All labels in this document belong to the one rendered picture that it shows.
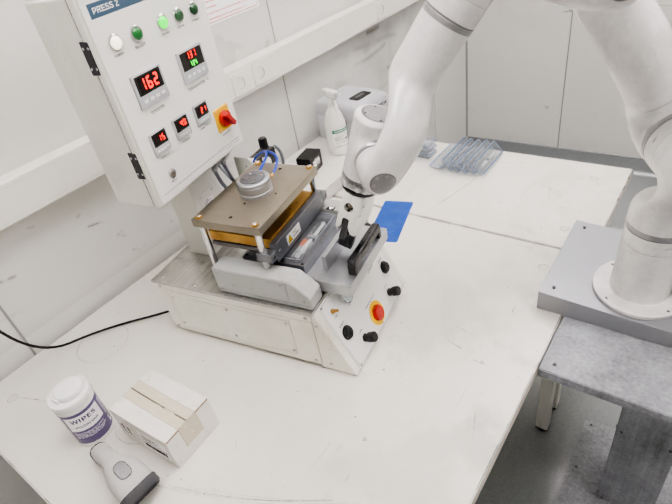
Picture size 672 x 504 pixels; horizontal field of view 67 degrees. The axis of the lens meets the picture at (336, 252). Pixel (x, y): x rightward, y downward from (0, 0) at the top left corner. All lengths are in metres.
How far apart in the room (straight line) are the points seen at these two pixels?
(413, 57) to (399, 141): 0.13
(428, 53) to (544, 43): 2.45
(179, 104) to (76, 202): 0.52
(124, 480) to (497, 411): 0.74
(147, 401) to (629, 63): 1.09
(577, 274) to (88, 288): 1.34
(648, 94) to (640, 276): 0.41
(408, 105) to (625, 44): 0.34
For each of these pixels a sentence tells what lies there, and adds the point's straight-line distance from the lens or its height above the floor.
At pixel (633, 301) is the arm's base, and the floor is 0.81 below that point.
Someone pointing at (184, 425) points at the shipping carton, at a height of 0.83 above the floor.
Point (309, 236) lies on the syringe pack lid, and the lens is 1.18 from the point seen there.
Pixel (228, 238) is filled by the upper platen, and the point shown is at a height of 1.04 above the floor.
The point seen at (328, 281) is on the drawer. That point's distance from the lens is 1.09.
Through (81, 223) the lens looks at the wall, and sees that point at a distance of 1.59.
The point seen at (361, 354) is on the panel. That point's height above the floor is 0.77.
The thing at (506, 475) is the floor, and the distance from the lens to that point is 1.92.
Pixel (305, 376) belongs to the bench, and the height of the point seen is 0.75.
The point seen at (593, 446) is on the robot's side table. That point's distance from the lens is 2.01.
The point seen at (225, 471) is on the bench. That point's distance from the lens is 1.13.
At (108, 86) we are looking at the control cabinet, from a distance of 1.07.
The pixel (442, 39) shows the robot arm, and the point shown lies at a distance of 0.87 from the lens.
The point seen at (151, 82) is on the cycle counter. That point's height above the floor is 1.39.
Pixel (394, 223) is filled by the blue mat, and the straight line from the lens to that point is 1.63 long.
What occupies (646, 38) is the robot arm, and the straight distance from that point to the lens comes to 0.96.
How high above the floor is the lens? 1.66
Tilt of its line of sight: 36 degrees down
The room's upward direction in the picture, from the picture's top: 11 degrees counter-clockwise
